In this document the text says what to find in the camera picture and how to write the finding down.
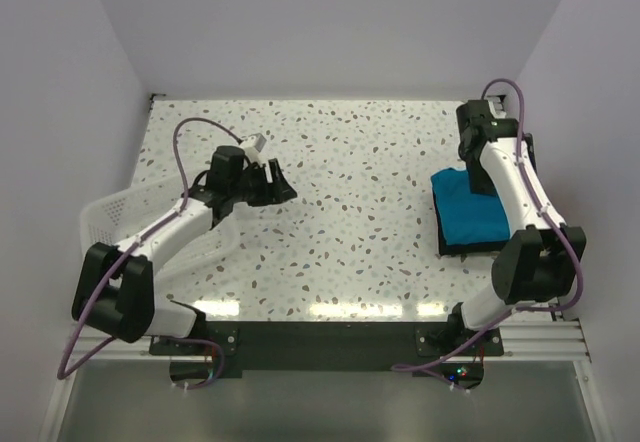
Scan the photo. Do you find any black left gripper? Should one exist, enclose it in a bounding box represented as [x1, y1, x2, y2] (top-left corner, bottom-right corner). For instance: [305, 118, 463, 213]
[229, 158, 296, 207]

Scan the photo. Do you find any blue t shirt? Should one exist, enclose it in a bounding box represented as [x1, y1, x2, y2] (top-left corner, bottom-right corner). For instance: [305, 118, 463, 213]
[431, 168, 510, 246]

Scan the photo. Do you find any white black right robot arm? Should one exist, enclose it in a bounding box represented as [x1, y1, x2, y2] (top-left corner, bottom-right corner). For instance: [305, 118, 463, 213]
[445, 99, 586, 355]

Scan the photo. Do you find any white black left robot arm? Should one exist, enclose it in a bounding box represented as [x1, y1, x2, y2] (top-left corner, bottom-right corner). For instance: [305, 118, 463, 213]
[71, 146, 297, 354]

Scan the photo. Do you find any white plastic basket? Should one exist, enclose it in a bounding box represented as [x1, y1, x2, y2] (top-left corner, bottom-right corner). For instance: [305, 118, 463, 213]
[79, 175, 240, 279]

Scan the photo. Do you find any black folded t shirt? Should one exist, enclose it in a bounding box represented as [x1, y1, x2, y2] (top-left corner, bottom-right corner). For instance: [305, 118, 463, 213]
[430, 136, 539, 257]

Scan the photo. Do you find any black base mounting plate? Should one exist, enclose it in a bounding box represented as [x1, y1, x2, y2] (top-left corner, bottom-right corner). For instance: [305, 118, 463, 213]
[149, 321, 474, 381]

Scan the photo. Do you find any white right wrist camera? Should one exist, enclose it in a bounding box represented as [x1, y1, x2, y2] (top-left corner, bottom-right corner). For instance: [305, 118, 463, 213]
[490, 101, 507, 118]

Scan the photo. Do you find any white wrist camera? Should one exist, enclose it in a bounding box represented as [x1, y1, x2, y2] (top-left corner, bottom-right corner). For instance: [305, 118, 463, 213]
[490, 101, 507, 118]
[240, 133, 266, 154]

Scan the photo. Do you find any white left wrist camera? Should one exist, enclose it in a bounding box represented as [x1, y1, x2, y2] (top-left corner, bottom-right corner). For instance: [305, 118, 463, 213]
[240, 133, 266, 154]

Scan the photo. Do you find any aluminium extrusion rail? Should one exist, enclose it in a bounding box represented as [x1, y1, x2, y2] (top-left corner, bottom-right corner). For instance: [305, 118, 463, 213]
[439, 317, 594, 363]

